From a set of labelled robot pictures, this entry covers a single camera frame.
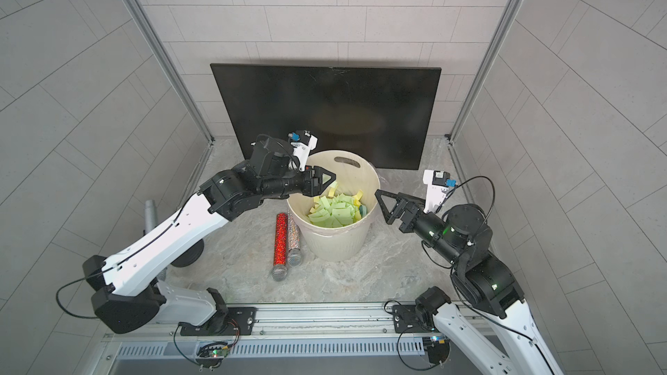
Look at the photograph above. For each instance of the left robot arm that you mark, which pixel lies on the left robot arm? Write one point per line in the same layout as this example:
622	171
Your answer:
128	293

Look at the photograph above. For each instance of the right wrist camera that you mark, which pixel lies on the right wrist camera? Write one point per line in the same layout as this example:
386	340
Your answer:
440	185

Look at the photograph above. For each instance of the aluminium frame post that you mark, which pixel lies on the aluminium frame post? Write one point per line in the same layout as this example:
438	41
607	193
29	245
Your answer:
157	47
508	16

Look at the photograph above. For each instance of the circuit board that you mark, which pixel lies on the circuit board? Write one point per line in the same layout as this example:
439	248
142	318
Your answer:
436	350
214	351

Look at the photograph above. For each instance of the cream waste bin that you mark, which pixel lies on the cream waste bin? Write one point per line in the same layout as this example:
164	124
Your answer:
353	173

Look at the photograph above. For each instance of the right circuit board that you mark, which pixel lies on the right circuit board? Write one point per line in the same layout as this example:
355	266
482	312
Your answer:
436	350

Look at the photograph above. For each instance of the red glitter tube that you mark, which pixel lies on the red glitter tube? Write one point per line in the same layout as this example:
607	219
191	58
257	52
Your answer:
279	271

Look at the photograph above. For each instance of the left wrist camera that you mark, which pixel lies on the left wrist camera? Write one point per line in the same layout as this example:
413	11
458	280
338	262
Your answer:
303	143

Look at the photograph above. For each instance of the silver glitter tube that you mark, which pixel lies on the silver glitter tube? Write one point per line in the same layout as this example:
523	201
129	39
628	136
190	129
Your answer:
295	255

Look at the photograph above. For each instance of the right aluminium frame post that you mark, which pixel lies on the right aluminium frame post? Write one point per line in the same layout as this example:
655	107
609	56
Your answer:
508	16

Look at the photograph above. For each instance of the discarded sticky notes pile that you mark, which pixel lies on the discarded sticky notes pile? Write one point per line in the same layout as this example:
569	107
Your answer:
342	211

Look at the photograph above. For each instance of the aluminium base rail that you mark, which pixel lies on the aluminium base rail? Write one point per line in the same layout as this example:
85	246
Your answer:
305	330

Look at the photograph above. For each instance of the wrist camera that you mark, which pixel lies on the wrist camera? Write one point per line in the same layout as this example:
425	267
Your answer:
303	143
440	185

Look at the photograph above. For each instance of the left circuit board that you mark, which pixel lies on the left circuit board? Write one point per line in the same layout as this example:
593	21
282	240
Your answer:
214	351

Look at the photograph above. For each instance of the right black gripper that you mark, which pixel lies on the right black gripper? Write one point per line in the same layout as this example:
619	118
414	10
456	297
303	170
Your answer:
405	205

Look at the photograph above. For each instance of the left aluminium frame post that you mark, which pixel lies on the left aluminium frame post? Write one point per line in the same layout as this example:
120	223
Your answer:
157	47

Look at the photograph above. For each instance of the black flat monitor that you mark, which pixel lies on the black flat monitor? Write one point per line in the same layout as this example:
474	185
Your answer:
379	113

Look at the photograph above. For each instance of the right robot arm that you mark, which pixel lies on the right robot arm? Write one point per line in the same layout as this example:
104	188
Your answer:
483	283

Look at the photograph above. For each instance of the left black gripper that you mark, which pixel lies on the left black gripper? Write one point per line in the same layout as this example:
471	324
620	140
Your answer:
308	181

